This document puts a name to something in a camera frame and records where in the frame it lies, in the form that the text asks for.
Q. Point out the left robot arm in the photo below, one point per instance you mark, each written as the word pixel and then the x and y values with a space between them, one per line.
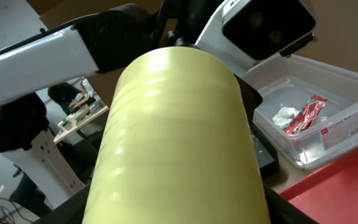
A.
pixel 89 45

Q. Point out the yellow plastic cup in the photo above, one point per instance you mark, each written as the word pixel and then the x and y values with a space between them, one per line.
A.
pixel 177 146

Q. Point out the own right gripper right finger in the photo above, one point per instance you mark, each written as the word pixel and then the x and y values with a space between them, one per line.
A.
pixel 282 211

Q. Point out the black waste tray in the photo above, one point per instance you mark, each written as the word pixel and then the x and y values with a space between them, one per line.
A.
pixel 267 155

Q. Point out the red snack wrapper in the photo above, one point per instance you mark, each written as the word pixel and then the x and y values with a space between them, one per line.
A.
pixel 306 116

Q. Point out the red plastic tray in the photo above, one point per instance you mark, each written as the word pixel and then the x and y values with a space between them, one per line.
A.
pixel 329 194

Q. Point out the white tissue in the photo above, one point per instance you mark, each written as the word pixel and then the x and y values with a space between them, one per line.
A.
pixel 284 116

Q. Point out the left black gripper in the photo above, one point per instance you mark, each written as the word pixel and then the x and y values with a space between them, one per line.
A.
pixel 251 98

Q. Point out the clear plastic storage box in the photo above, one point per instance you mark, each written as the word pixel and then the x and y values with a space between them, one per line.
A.
pixel 291 82

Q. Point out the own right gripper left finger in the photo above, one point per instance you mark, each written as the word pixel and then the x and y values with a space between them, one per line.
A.
pixel 70 212

